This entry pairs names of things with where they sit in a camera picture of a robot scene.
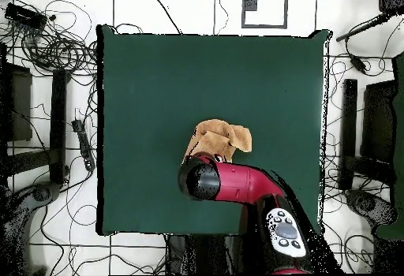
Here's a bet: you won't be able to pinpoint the tan terry towel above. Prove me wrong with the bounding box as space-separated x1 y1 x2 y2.
181 118 253 165

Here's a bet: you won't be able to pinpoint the dark flat panel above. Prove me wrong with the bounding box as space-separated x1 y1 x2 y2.
360 79 398 165
0 62 33 143

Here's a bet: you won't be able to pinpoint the dark green table cloth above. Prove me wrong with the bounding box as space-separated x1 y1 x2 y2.
95 24 331 237

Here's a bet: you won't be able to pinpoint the black stand bar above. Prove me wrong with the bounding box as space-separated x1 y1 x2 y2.
49 68 71 185
338 78 359 191

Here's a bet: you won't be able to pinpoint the black power strip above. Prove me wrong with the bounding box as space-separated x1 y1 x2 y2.
71 118 96 172

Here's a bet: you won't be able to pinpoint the black power adapter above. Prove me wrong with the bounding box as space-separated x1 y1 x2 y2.
348 53 368 76

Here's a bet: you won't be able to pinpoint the dark green hanging cloth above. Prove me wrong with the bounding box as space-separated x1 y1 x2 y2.
374 51 404 241

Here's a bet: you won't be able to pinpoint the black rod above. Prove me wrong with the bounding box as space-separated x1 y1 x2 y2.
335 12 394 43

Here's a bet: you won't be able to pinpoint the black device box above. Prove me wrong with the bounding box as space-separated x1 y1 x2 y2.
377 0 404 14

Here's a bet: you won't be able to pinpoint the black hub box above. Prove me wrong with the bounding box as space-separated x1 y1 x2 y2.
4 2 48 30

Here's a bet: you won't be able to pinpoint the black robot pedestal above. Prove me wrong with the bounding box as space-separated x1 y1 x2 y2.
166 233 244 275

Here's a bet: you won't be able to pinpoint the long black cable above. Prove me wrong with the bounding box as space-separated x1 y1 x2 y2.
147 0 183 35

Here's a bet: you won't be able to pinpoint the tangled black cables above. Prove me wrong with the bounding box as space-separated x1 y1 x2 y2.
0 0 99 78

